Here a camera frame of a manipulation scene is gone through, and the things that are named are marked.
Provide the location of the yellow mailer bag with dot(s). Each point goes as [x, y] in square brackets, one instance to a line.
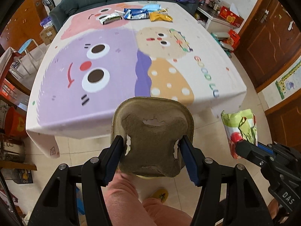
[160, 16]

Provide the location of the blue white snack wrapper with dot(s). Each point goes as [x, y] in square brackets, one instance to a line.
[135, 14]

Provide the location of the black green wrapper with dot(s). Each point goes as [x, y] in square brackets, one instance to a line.
[107, 19]

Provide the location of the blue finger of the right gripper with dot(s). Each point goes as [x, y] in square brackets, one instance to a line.
[252, 153]
[265, 147]

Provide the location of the black standing fan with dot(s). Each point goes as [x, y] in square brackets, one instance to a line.
[49, 3]

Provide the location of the right yellow slipper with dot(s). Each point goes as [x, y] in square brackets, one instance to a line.
[161, 194]

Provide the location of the brown pulp egg tray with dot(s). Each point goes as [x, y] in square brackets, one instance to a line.
[151, 127]

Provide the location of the blue face mask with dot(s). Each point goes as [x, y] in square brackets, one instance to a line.
[152, 7]

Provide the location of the giraffe height chart poster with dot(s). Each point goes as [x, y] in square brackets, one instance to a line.
[289, 83]

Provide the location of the teal stepper machine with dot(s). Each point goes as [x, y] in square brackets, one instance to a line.
[224, 40]

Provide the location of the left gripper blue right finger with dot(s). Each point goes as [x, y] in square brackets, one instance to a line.
[193, 159]

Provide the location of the cardboard box on floor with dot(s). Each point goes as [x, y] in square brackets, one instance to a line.
[48, 34]

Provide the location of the red gift box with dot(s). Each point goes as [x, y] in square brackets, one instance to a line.
[230, 17]

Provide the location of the blue round stool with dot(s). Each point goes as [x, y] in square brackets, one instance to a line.
[23, 49]

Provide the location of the cartoon printed tablecloth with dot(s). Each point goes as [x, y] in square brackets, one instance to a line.
[89, 69]

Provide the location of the green red snack bag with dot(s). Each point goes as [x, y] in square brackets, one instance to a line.
[239, 126]

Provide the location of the white tv stand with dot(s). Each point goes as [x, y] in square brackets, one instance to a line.
[212, 21]

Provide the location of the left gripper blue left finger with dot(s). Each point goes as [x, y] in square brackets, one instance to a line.
[111, 159]

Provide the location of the wooden door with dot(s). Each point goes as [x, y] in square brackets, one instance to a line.
[269, 43]

